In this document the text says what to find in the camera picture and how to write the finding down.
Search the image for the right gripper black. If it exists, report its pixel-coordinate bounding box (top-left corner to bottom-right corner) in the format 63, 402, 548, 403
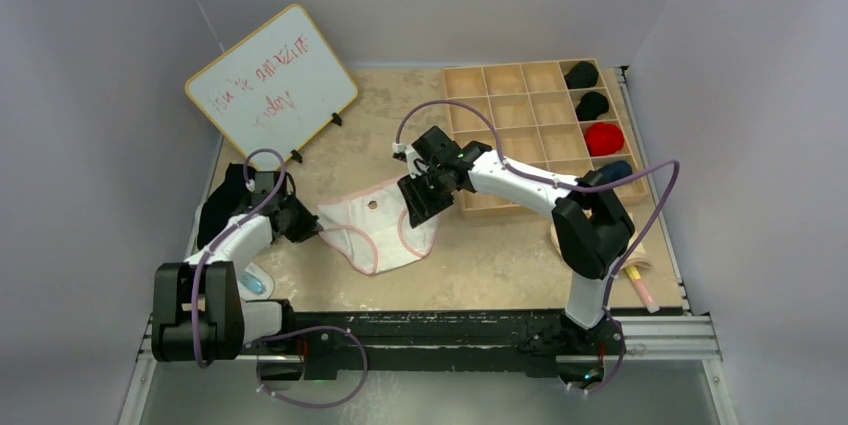
400, 165, 456, 228

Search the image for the white underwear pink trim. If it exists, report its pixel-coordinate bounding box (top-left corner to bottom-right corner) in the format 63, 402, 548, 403
318, 178, 440, 276

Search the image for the white whiteboard yellow frame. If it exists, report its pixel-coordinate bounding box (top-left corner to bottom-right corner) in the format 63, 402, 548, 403
184, 4, 359, 170

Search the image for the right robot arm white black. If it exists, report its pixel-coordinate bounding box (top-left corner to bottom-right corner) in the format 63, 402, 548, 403
392, 126, 635, 352

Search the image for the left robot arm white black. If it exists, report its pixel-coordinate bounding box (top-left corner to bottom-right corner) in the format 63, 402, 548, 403
151, 165, 321, 367

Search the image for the black underwear white waistband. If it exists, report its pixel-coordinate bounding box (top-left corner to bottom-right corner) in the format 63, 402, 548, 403
196, 163, 248, 249

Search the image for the white blue patterned underwear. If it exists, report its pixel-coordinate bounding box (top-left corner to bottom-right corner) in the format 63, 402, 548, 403
237, 262, 274, 301

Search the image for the red rolled underwear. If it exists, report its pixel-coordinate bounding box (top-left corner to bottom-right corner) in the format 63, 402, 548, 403
584, 123, 625, 156

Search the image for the black rolled underwear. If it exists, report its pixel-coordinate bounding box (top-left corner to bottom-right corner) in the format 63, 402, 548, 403
564, 61, 599, 90
575, 91, 610, 121

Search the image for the navy blue rolled underwear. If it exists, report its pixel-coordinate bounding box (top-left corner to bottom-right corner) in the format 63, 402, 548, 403
597, 160, 634, 186

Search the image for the black rolled underwear back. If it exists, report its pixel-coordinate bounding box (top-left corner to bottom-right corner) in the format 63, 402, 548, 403
564, 61, 599, 90

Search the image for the cream beige underwear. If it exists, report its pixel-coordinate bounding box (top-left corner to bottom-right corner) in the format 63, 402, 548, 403
550, 224, 654, 273

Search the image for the wooden compartment organizer tray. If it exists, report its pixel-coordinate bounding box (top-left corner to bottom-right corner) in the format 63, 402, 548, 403
442, 58, 652, 219

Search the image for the pink yellow marker pen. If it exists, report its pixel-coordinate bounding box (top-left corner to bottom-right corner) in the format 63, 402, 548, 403
624, 266, 660, 314

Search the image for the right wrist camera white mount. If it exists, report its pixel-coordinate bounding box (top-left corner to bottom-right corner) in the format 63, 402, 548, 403
392, 142, 429, 178

